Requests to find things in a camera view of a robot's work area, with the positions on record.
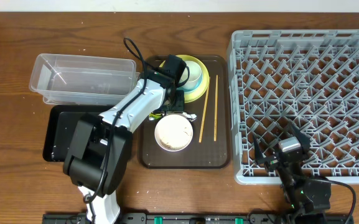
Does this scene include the green orange snack wrapper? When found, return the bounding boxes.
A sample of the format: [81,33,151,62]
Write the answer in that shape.
[149,113,163,121]

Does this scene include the white cup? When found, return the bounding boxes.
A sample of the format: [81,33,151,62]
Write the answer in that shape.
[180,60,202,90]

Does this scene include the clear plastic bin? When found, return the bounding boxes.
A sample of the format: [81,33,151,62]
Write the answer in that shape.
[29,54,139,105]

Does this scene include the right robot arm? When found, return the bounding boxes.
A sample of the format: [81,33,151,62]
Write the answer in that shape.
[253,124,331,223]

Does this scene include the left wooden chopstick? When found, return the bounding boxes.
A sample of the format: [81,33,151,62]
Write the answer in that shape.
[198,77,210,143]

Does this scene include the dark brown serving tray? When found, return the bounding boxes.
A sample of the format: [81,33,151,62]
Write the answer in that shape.
[138,55,231,169]

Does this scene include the white bowl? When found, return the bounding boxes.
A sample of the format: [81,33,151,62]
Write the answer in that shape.
[154,114,194,152]

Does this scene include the light blue bowl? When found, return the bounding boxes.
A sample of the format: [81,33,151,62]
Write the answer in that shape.
[180,75,202,92]

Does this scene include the white tissue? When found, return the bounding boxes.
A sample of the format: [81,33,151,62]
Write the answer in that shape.
[180,112,197,122]

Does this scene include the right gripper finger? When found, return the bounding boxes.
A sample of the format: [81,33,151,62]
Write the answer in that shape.
[287,123,311,148]
[253,135,266,165]

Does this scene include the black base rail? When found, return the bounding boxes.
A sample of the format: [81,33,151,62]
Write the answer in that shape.
[41,211,354,224]

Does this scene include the rice grains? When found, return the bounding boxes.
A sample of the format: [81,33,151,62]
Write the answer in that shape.
[156,115,193,149]

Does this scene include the yellow plate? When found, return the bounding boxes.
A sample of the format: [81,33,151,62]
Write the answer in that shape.
[177,55,210,103]

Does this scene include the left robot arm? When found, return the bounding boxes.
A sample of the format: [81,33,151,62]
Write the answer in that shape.
[63,55,189,223]

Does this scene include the black rectangular tray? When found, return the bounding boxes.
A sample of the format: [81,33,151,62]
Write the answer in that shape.
[42,105,111,162]

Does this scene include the grey dishwasher rack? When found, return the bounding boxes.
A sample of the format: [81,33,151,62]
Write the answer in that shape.
[227,29,359,185]

